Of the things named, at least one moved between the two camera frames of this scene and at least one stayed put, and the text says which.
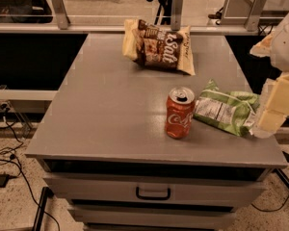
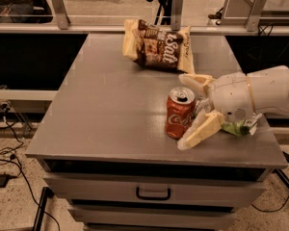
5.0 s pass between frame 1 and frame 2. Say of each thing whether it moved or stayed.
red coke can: stayed
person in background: stayed
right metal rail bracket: stayed
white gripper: moved
